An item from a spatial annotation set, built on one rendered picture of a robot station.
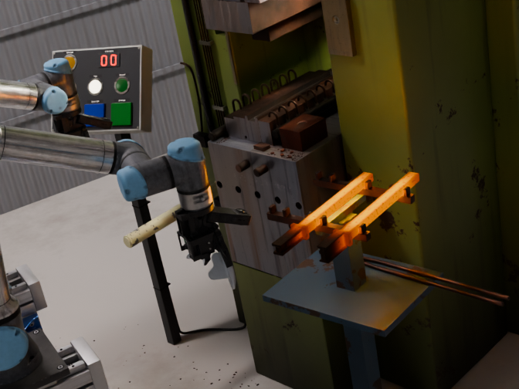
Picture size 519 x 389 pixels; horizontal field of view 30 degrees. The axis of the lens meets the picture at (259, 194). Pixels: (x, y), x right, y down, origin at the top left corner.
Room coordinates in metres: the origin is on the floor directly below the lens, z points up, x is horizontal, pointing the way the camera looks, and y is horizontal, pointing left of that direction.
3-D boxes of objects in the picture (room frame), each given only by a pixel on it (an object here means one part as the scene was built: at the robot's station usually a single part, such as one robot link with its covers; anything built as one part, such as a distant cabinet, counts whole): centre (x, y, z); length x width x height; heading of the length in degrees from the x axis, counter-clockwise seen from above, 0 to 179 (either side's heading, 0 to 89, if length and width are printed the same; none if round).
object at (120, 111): (3.00, 0.39, 1.01); 0.07 x 0.05 x 0.07; 67
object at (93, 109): (3.04, 0.48, 1.01); 0.07 x 0.05 x 0.07; 67
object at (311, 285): (2.26, -0.20, 0.65); 0.40 x 0.30 x 0.02; 46
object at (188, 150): (1.96, 0.14, 1.23); 0.09 x 0.08 x 0.11; 107
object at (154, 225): (2.99, 0.30, 0.62); 0.44 x 0.05 x 0.05; 132
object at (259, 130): (2.93, -0.16, 0.96); 0.42 x 0.20 x 0.09; 132
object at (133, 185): (1.95, 0.24, 1.23); 0.11 x 0.11 x 0.08; 17
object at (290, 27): (2.94, -0.20, 1.24); 0.30 x 0.07 x 0.06; 132
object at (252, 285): (2.90, -0.20, 0.23); 0.56 x 0.38 x 0.47; 132
